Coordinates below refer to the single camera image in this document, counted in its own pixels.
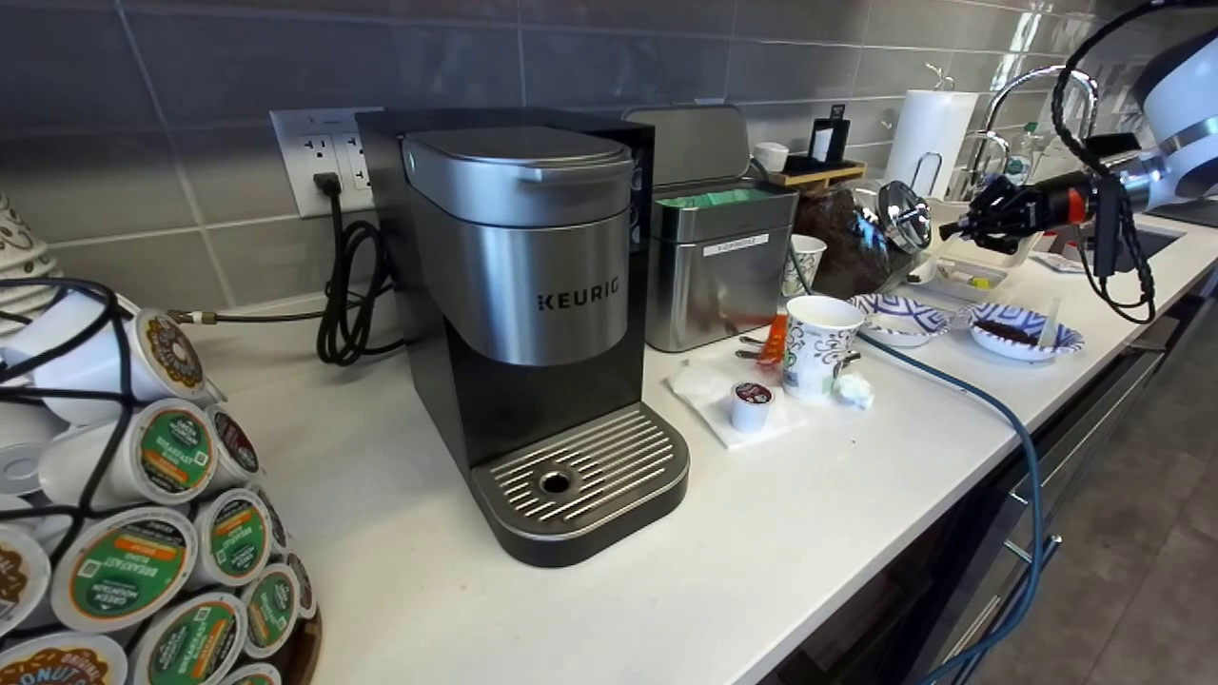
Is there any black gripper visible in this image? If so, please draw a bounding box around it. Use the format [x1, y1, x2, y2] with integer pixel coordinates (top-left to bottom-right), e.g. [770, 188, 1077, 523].
[941, 168, 1077, 256]

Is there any pile of small brown objects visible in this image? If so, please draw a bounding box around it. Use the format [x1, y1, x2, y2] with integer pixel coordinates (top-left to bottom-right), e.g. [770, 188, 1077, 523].
[986, 316, 1049, 352]

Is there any blue patterned paper plate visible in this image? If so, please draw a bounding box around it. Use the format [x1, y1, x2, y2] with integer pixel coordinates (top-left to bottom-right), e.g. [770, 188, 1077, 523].
[848, 289, 952, 353]
[967, 300, 1083, 364]

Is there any white foam clamshell container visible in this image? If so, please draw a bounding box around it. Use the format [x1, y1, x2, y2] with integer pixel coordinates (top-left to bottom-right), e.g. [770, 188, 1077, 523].
[904, 203, 1049, 308]

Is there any shiny metal scoop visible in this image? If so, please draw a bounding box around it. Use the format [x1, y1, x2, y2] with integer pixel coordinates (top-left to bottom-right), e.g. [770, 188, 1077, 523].
[875, 180, 936, 256]

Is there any metal paper towel holder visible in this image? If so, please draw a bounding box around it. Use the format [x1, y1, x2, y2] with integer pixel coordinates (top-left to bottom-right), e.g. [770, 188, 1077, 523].
[904, 147, 952, 203]

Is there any white paper towel roll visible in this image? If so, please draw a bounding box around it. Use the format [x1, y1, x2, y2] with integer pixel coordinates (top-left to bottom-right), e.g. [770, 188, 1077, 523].
[882, 88, 980, 203]

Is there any chrome sink faucet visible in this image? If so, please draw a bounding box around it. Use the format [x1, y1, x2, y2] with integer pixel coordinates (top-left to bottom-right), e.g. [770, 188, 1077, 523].
[961, 65, 1104, 206]

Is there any dark laptop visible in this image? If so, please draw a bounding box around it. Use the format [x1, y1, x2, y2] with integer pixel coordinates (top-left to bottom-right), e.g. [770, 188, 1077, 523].
[1082, 130, 1141, 165]

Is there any black box on organizer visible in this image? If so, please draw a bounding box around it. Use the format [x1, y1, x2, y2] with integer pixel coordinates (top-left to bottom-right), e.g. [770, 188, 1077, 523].
[811, 102, 853, 168]

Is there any wooden countertop organizer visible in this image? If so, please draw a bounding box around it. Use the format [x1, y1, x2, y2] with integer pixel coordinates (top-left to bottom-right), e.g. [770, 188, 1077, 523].
[758, 160, 867, 195]

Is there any plain white cup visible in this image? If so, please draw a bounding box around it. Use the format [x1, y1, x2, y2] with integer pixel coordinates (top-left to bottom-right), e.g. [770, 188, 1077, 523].
[786, 231, 828, 298]

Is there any white ceramic mug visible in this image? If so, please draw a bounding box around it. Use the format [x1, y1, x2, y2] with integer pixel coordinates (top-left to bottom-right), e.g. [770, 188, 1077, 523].
[781, 294, 867, 397]

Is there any small white creamer cup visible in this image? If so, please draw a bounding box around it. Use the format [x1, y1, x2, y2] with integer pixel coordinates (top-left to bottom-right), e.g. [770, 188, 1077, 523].
[828, 368, 879, 415]

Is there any small white mug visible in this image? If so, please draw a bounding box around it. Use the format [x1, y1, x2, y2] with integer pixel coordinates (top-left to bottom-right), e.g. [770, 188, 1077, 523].
[751, 137, 791, 180]

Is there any orange packet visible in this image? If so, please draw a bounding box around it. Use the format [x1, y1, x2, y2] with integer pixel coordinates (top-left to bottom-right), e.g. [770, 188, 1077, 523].
[758, 308, 791, 374]

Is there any stainless steel box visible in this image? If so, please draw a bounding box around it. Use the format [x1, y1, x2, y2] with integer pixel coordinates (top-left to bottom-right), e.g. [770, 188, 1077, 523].
[643, 188, 804, 357]

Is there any dark lid coffee pod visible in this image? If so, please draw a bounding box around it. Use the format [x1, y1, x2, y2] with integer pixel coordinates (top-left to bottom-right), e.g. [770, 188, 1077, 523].
[728, 378, 776, 435]

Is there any white paper napkin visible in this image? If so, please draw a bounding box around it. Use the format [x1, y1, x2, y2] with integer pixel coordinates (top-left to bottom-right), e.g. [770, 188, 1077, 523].
[662, 353, 828, 452]

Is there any silver black Keurig coffee machine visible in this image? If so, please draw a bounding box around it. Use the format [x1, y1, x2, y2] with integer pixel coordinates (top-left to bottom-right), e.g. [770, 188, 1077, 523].
[353, 105, 696, 570]

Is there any brown lid coffee pod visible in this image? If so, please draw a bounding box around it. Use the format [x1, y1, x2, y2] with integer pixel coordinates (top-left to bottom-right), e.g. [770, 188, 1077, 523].
[35, 298, 211, 402]
[0, 518, 54, 641]
[206, 402, 263, 486]
[0, 623, 134, 685]

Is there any green lid coffee pod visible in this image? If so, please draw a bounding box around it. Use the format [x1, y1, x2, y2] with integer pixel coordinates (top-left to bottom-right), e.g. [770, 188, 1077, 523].
[35, 391, 220, 510]
[188, 482, 280, 587]
[239, 558, 305, 662]
[128, 587, 251, 685]
[48, 504, 202, 637]

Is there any white ribbed paper stack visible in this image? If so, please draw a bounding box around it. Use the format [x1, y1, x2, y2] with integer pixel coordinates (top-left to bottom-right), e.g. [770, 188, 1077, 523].
[0, 195, 60, 336]

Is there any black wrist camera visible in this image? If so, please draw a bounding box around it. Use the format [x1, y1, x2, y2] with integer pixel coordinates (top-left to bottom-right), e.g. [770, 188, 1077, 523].
[1087, 173, 1154, 282]

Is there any blue cable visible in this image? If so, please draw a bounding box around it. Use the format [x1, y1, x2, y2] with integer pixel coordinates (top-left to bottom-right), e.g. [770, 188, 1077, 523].
[858, 332, 1060, 685]

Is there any black coiled power cord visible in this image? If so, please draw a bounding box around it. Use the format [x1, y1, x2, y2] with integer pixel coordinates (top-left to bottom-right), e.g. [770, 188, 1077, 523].
[313, 168, 405, 368]

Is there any white wall power outlet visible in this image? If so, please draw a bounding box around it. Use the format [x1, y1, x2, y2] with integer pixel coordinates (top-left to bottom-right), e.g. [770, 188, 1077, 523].
[265, 102, 383, 218]

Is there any thin grey cable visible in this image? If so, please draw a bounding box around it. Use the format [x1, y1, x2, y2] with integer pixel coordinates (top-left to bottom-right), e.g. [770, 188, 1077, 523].
[166, 300, 331, 326]

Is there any black wire pod carousel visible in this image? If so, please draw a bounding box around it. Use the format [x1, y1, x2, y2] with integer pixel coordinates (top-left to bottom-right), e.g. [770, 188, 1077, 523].
[0, 270, 325, 685]

